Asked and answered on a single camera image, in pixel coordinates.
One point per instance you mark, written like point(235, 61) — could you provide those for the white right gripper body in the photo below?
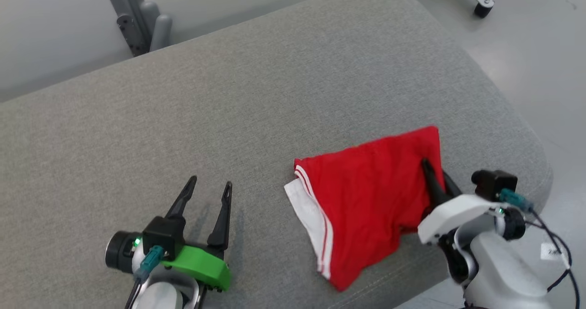
point(453, 213)

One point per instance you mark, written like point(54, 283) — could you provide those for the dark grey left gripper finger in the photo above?
point(183, 201)
point(222, 226)

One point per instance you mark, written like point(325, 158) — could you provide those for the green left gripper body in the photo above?
point(206, 265)

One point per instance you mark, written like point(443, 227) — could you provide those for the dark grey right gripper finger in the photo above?
point(434, 187)
point(451, 187)

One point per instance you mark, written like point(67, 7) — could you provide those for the red basketball jersey white sleeves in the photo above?
point(366, 199)

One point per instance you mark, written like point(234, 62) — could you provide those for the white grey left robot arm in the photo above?
point(160, 295)

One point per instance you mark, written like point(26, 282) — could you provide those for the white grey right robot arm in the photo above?
point(499, 272)

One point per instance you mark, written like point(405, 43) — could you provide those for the black caster wheel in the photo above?
point(483, 10)

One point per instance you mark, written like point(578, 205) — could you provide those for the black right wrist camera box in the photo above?
point(494, 185)

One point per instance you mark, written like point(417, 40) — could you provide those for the teal left camera connector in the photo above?
point(151, 261)

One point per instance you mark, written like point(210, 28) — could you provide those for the teal camera connector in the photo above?
point(151, 261)
point(515, 200)

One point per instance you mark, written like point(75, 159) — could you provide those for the teal right camera connector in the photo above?
point(515, 200)

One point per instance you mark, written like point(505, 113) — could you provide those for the grey cylindrical post foot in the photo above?
point(158, 25)

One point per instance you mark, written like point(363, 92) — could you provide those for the grey metal upright post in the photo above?
point(126, 16)

